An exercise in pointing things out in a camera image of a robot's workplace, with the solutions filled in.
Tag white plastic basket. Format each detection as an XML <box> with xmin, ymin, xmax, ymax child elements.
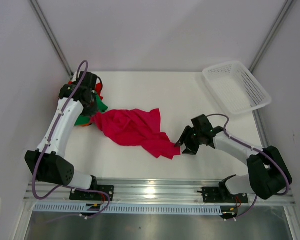
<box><xmin>202</xmin><ymin>60</ymin><xmax>272</xmax><ymax>116</ymax></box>

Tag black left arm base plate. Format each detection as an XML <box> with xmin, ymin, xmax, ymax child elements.
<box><xmin>69</xmin><ymin>184</ymin><xmax>115</xmax><ymax>201</ymax></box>

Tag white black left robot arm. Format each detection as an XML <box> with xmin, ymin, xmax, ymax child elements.
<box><xmin>25</xmin><ymin>71</ymin><xmax>100</xmax><ymax>200</ymax></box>

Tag aluminium front rail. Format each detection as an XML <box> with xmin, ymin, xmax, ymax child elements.
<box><xmin>23</xmin><ymin>178</ymin><xmax>296</xmax><ymax>207</ymax></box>

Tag right aluminium corner post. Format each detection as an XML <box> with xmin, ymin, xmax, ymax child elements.
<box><xmin>249</xmin><ymin>0</ymin><xmax>298</xmax><ymax>73</ymax></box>

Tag aluminium corner post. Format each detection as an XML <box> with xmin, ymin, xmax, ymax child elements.
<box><xmin>249</xmin><ymin>0</ymin><xmax>298</xmax><ymax>73</ymax></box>
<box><xmin>28</xmin><ymin>0</ymin><xmax>74</xmax><ymax>77</ymax></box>

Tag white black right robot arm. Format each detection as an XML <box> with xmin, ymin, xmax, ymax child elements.
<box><xmin>175</xmin><ymin>114</ymin><xmax>293</xmax><ymax>202</ymax></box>

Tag green folded t shirt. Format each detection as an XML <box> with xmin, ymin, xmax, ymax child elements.
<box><xmin>74</xmin><ymin>95</ymin><xmax>108</xmax><ymax>126</ymax></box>

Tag white slotted cable duct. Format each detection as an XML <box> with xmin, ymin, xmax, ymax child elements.
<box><xmin>34</xmin><ymin>202</ymin><xmax>223</xmax><ymax>216</ymax></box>

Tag crimson t shirt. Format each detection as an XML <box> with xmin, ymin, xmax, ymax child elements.
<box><xmin>90</xmin><ymin>108</ymin><xmax>181</xmax><ymax>160</ymax></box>

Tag red folded t shirt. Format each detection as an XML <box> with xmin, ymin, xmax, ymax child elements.
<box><xmin>95</xmin><ymin>76</ymin><xmax>104</xmax><ymax>100</ymax></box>

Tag left aluminium corner post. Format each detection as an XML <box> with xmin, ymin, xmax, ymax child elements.
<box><xmin>28</xmin><ymin>0</ymin><xmax>74</xmax><ymax>77</ymax></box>

